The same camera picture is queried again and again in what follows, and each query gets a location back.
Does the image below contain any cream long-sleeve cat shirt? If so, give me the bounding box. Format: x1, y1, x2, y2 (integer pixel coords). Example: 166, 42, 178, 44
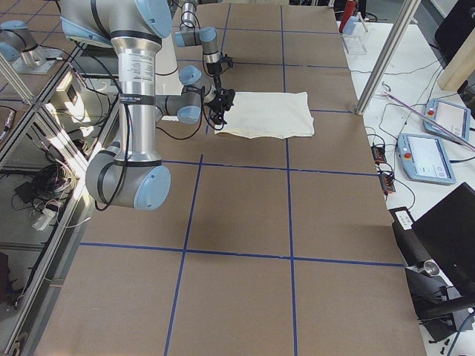
215, 92, 315, 139

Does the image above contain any wooden dowel stick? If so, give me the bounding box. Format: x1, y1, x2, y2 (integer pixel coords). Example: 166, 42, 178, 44
357, 12, 369, 33

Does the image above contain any clear acrylic rack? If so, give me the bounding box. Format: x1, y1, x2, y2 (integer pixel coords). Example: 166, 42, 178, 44
341, 22, 369, 55

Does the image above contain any white power strip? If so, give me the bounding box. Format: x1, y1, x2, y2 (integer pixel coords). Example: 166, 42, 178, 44
31, 208, 56, 231

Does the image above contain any near blue teach pendant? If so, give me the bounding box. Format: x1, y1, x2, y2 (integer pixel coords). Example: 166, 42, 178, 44
397, 133, 456, 185

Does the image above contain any reacher grabber stick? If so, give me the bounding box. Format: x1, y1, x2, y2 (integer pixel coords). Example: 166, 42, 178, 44
381, 82, 475, 151

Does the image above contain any silver metal cylinder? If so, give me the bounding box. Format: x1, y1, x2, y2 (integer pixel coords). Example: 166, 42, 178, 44
416, 260, 440, 277

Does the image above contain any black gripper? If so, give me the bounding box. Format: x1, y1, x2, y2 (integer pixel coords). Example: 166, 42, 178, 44
206, 62, 223, 93
208, 88, 235, 127

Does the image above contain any far blue teach pendant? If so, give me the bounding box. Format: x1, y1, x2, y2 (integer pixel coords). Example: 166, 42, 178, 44
425, 99, 471, 142

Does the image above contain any orange black connector board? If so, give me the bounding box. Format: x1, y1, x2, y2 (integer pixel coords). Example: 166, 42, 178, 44
371, 145, 387, 165
379, 172, 396, 196

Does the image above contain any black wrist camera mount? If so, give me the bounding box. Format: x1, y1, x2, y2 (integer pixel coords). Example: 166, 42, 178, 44
220, 54, 234, 70

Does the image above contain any red bottle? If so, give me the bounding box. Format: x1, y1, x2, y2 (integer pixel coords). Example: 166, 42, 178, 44
341, 0, 357, 25

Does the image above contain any aluminium frame post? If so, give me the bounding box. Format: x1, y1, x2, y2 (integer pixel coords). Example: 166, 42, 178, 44
355, 0, 421, 116

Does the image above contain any blue teach pendant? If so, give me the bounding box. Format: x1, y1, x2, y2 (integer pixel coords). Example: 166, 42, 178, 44
425, 99, 471, 142
397, 133, 456, 185

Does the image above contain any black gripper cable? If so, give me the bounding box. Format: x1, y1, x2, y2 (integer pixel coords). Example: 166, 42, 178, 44
155, 85, 209, 141

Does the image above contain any black box with white label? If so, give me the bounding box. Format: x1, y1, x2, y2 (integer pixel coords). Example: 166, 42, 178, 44
389, 207, 430, 268

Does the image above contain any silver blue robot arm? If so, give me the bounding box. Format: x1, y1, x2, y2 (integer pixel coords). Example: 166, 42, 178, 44
174, 0, 223, 90
60, 1, 235, 211

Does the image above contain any black laptop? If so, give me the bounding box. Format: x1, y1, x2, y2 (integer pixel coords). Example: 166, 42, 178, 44
412, 182, 474, 295

